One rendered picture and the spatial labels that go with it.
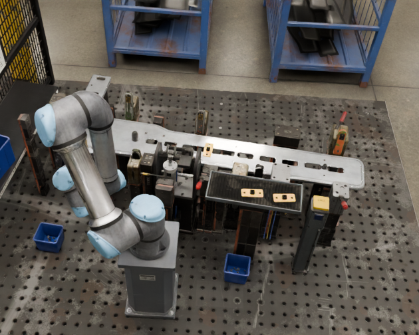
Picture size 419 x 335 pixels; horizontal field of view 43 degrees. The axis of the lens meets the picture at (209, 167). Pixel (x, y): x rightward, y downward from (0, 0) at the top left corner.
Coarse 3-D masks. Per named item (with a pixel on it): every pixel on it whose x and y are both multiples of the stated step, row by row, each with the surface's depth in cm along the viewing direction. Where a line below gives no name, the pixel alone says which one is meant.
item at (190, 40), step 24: (144, 0) 435; (168, 0) 418; (192, 0) 430; (120, 24) 450; (144, 24) 434; (168, 24) 456; (192, 24) 458; (120, 48) 425; (144, 48) 426; (168, 48) 432; (192, 48) 435
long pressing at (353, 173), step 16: (112, 128) 250; (128, 128) 250; (144, 128) 251; (160, 128) 251; (128, 144) 243; (144, 144) 244; (176, 144) 245; (192, 144) 245; (224, 144) 246; (240, 144) 247; (256, 144) 248; (208, 160) 239; (224, 160) 240; (240, 160) 240; (256, 160) 241; (304, 160) 242; (320, 160) 243; (336, 160) 243; (352, 160) 244; (304, 176) 236; (320, 176) 236; (336, 176) 237; (352, 176) 237
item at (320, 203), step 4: (316, 196) 208; (320, 196) 208; (316, 200) 206; (320, 200) 206; (324, 200) 206; (328, 200) 207; (316, 204) 205; (320, 204) 205; (324, 204) 205; (328, 204) 205; (316, 208) 204; (320, 208) 204; (324, 208) 204; (328, 208) 204
